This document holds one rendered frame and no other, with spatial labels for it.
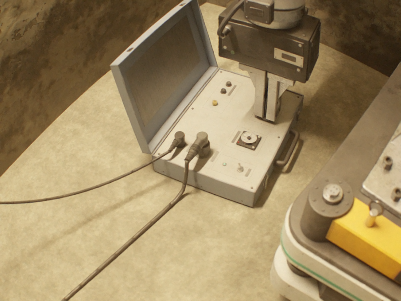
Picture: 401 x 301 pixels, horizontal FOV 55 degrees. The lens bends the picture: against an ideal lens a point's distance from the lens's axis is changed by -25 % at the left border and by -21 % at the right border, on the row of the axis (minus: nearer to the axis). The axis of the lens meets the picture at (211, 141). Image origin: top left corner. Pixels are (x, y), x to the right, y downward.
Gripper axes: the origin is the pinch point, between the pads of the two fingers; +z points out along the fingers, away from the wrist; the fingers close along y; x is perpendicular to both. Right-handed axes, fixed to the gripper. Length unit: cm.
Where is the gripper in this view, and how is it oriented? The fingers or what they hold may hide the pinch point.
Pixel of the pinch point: (267, 102)
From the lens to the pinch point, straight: 124.9
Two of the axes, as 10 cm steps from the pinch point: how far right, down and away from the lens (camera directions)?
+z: 0.0, 6.9, 7.2
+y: 9.0, 3.1, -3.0
